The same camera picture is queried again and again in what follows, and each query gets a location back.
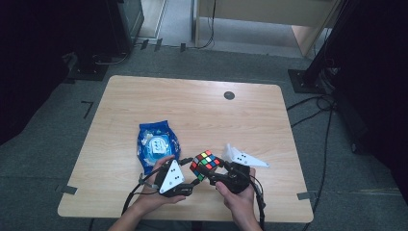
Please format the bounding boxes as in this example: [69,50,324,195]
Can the black stand base plate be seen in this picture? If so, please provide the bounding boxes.
[65,52,110,82]

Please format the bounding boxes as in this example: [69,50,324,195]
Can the blue snack bag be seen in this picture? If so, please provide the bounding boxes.
[137,119,182,176]

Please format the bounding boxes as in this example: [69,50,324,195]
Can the white crumpled tissue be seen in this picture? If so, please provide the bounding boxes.
[221,142,237,163]

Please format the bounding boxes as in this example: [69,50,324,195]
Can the multicoloured puzzle cube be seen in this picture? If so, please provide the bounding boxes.
[189,149,222,183]

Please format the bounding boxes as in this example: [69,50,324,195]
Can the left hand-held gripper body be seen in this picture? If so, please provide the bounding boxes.
[158,159,195,197]

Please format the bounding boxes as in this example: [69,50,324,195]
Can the person's left hand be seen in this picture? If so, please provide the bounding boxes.
[138,154,188,209]

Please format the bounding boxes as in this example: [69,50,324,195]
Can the right hand-held gripper cable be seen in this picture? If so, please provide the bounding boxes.
[248,174,268,231]

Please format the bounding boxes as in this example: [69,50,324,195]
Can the light wooden desk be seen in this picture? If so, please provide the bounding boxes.
[193,0,342,58]

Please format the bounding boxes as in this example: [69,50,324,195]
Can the looped black floor cable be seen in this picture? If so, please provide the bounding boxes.
[286,94,337,128]

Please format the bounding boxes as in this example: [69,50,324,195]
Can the black metal stand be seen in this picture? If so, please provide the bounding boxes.
[287,0,350,95]

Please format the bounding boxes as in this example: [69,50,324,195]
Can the black tape corner mark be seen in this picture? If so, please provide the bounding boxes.
[80,100,94,119]

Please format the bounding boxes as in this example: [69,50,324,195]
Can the person's right hand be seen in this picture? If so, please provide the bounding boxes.
[215,167,258,210]

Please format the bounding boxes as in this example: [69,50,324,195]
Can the long black floor cable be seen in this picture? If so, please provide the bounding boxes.
[301,109,335,231]

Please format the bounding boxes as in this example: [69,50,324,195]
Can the hanging black cable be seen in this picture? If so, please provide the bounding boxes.
[195,0,217,50]

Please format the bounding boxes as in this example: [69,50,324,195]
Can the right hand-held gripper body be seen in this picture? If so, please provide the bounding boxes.
[220,147,270,195]

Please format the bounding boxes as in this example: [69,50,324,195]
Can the dark glass-front cabinet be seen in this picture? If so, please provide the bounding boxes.
[104,0,145,56]

